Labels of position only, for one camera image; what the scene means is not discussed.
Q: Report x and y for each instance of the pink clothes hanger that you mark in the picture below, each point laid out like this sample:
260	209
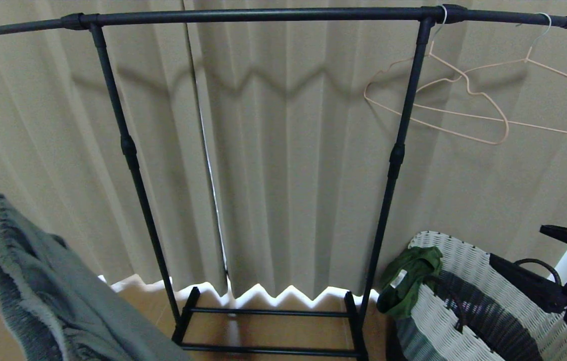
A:
506	128
554	69

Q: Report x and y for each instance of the pale grey shorts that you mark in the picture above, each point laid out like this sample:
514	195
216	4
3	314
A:
37	281

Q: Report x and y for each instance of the white laundry basket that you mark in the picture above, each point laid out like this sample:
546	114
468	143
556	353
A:
464	260

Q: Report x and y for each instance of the black clothes rack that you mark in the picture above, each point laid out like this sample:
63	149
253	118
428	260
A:
263	15

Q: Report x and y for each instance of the green garment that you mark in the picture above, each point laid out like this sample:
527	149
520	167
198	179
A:
409	281

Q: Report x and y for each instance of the beige curtain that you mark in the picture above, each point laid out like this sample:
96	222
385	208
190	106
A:
288	150

